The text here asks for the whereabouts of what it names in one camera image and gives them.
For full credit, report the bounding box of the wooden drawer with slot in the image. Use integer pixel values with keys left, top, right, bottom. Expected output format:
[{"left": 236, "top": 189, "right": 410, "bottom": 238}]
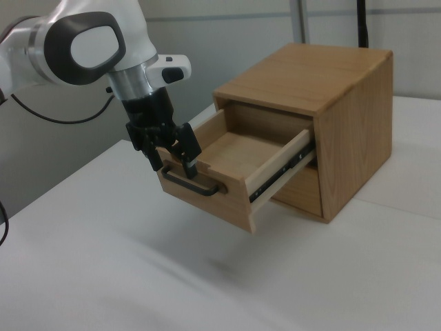
[{"left": 274, "top": 164, "right": 325, "bottom": 220}]

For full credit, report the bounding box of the wooden drawer with handle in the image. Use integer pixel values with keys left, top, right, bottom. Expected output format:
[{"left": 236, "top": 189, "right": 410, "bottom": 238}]
[{"left": 155, "top": 100, "right": 317, "bottom": 236}]

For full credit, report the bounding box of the black metal drawer handle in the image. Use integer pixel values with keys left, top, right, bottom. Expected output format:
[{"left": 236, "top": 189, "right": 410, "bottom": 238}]
[{"left": 161, "top": 167, "right": 221, "bottom": 197}]

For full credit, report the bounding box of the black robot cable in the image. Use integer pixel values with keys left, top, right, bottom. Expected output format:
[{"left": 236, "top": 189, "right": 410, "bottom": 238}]
[{"left": 0, "top": 88, "right": 115, "bottom": 248}]

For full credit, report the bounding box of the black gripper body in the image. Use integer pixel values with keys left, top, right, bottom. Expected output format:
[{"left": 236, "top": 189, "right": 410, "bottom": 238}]
[{"left": 119, "top": 88, "right": 176, "bottom": 132}]

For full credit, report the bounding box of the black stand pole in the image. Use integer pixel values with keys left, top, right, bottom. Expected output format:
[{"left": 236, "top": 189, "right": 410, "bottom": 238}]
[{"left": 356, "top": 0, "right": 371, "bottom": 49}]

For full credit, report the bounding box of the grey partition post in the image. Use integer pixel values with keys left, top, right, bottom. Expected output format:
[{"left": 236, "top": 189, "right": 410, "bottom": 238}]
[{"left": 291, "top": 0, "right": 311, "bottom": 45}]

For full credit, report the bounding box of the wooden drawer cabinet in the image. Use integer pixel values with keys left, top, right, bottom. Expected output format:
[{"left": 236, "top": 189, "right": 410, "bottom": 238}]
[{"left": 212, "top": 43, "right": 394, "bottom": 225}]

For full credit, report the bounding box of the black drawer slide rail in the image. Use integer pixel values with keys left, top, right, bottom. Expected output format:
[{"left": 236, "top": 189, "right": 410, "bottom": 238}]
[{"left": 248, "top": 139, "right": 315, "bottom": 203}]

